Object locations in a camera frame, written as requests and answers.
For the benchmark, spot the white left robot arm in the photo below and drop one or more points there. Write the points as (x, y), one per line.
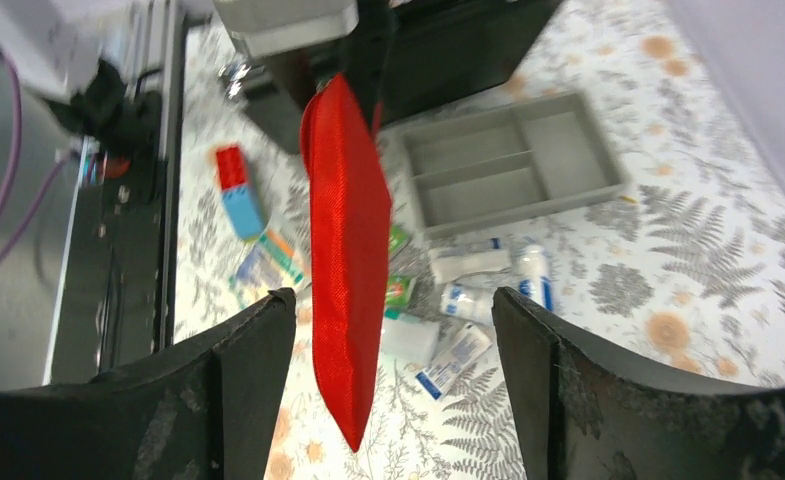
(67, 68)

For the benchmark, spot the white plastic bottle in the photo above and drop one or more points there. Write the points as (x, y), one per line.
(408, 337)

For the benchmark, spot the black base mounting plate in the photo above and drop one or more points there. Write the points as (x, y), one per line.
(116, 292)

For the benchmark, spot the white flat wrapped bandage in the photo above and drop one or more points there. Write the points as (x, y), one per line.
(453, 262)

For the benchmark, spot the grey plastic tray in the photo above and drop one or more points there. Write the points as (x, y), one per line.
(508, 164)

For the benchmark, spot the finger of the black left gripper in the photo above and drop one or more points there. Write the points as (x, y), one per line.
(364, 55)

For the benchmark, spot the striped bandage packet stack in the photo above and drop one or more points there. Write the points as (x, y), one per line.
(273, 262)

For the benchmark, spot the white bandage roll blue label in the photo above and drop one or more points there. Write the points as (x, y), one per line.
(534, 270)

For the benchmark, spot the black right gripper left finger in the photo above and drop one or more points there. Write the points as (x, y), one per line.
(205, 408)

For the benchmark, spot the green wind oil box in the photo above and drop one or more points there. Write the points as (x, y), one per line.
(399, 291)

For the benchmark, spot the red first aid pouch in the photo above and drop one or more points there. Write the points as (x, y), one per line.
(350, 212)

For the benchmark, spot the white blue small tube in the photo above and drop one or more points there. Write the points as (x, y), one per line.
(464, 349)

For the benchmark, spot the black open case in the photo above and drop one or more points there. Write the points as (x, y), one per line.
(443, 51)

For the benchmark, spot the red blue box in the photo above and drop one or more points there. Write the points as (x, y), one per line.
(239, 195)

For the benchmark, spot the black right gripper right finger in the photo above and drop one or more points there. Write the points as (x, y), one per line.
(587, 408)

